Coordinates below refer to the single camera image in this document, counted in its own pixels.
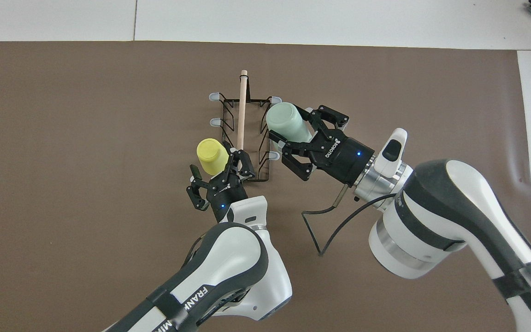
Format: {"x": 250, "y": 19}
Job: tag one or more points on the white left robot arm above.
{"x": 228, "y": 263}

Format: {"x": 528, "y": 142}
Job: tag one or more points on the light green plastic cup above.
{"x": 288, "y": 122}

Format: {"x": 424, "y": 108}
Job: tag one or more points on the yellow plastic cup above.
{"x": 212, "y": 154}

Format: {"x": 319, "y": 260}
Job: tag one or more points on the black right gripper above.
{"x": 344, "y": 159}

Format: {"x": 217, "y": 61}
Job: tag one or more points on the brown table mat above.
{"x": 85, "y": 184}

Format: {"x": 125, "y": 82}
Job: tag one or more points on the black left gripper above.
{"x": 226, "y": 193}

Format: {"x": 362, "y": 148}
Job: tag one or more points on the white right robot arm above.
{"x": 454, "y": 207}

